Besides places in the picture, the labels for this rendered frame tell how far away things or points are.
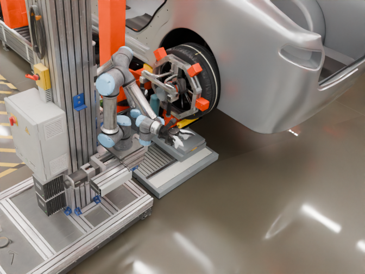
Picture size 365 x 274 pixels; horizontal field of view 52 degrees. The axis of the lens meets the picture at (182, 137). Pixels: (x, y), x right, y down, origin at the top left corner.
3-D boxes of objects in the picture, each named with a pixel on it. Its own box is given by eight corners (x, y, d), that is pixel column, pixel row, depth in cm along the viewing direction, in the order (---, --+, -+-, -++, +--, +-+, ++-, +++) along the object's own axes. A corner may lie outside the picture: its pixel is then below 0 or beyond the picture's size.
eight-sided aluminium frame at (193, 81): (195, 125, 335) (205, 72, 301) (190, 128, 332) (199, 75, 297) (155, 97, 362) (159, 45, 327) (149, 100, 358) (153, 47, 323)
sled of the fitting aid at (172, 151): (205, 148, 389) (206, 141, 383) (181, 163, 368) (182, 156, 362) (171, 124, 414) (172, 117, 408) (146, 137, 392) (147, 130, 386)
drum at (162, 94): (182, 96, 333) (184, 82, 324) (165, 105, 320) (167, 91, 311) (171, 89, 339) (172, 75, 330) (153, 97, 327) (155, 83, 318)
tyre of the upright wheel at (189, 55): (237, 98, 322) (202, 28, 319) (219, 107, 308) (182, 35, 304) (193, 119, 375) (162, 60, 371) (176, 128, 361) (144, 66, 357)
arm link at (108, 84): (124, 141, 257) (125, 70, 223) (111, 153, 247) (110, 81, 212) (109, 134, 261) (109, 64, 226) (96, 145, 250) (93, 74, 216)
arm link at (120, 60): (123, 60, 255) (143, 118, 284) (126, 53, 263) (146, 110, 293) (107, 62, 258) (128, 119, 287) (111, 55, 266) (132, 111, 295)
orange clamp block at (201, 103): (200, 103, 321) (208, 108, 317) (194, 106, 317) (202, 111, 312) (201, 96, 317) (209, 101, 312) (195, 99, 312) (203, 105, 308)
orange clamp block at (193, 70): (196, 75, 310) (202, 69, 303) (190, 78, 306) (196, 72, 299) (192, 67, 311) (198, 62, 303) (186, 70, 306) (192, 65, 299)
